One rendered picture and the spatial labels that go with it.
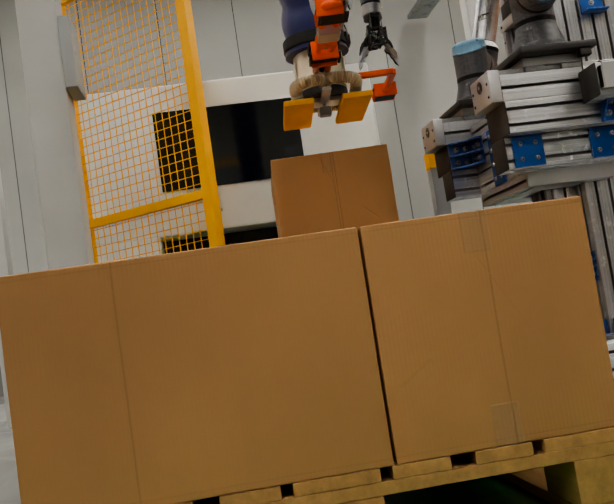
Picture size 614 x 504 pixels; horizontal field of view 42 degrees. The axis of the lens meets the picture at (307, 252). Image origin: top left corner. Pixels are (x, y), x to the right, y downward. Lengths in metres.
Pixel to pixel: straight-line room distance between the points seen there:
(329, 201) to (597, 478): 1.51
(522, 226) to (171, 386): 0.65
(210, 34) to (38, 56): 8.78
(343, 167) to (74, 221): 1.18
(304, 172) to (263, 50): 9.50
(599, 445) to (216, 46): 11.01
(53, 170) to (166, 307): 2.11
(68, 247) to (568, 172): 1.93
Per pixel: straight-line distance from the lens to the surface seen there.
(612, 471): 1.50
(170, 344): 1.33
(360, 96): 2.64
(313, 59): 2.54
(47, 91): 3.48
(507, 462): 1.42
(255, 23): 12.31
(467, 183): 2.72
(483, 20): 3.04
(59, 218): 3.36
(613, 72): 2.29
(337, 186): 2.72
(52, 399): 1.36
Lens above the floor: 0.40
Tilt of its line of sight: 5 degrees up
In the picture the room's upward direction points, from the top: 9 degrees counter-clockwise
